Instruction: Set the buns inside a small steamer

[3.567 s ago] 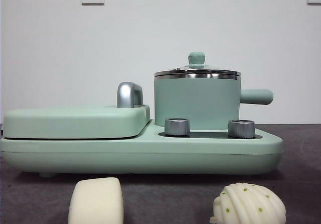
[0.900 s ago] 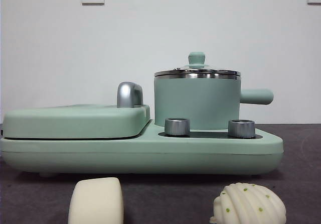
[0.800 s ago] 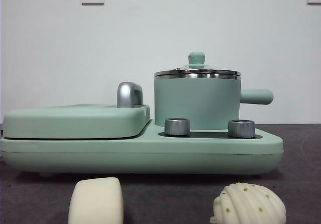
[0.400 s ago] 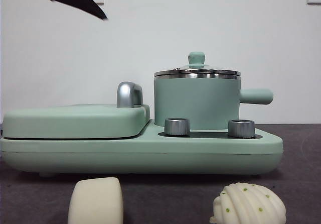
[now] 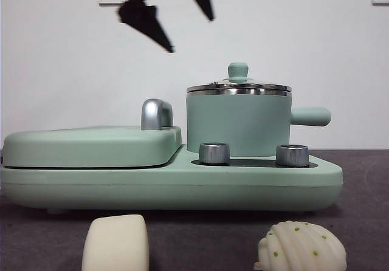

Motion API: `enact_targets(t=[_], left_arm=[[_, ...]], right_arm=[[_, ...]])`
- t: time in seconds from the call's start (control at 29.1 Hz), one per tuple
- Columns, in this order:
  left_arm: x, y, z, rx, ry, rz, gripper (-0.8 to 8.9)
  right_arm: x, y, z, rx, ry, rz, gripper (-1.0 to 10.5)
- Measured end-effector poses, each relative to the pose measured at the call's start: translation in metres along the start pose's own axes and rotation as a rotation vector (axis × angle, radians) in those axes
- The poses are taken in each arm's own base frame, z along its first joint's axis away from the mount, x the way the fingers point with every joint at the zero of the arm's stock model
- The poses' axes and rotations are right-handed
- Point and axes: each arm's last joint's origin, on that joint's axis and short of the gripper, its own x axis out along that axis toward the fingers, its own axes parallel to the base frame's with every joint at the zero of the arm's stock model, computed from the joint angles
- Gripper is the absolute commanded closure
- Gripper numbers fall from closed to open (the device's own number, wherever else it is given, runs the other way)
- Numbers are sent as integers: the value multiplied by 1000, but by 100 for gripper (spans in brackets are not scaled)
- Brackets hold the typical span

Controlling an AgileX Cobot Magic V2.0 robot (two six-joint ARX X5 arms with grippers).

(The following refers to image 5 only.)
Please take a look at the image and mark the glass lid with green knob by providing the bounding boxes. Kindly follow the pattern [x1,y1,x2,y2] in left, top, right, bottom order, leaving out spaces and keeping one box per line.
[186,62,289,96]

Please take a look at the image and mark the plain white rectangular bun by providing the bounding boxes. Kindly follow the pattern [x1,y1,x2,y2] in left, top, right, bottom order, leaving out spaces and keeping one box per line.
[81,214,150,271]

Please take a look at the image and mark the white shell bun green dots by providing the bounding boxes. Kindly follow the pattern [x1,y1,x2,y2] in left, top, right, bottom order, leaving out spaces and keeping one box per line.
[253,219,347,271]

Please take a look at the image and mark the silver control knob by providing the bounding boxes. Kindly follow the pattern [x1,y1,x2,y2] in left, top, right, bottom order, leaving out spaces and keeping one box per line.
[199,142,231,165]
[275,144,310,166]

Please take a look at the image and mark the green breakfast machine base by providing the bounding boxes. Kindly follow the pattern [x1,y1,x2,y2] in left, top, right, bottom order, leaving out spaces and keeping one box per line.
[0,143,344,216]

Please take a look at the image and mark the green pot with side handle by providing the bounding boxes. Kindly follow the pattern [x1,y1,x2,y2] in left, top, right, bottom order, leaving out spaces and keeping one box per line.
[186,86,332,159]

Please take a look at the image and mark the green griddle lid silver handle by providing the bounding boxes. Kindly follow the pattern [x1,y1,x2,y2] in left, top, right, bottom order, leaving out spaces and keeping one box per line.
[2,98,183,169]

